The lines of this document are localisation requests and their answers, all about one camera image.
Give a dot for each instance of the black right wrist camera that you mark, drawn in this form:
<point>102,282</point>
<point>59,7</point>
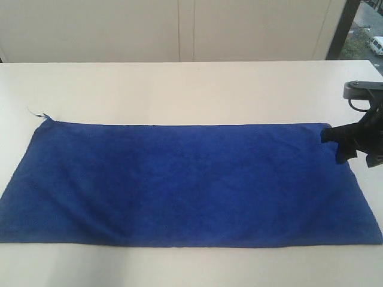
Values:
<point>363,90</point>

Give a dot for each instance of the blue towel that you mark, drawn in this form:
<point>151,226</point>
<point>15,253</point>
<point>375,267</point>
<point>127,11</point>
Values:
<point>233,186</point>

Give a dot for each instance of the black window frame post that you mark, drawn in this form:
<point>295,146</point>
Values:
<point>344,24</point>

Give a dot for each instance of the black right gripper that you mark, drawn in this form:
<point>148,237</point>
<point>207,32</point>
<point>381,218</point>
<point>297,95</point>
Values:
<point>365,136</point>

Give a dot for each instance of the white van outside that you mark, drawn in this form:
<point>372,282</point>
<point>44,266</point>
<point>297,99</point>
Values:
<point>376,45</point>

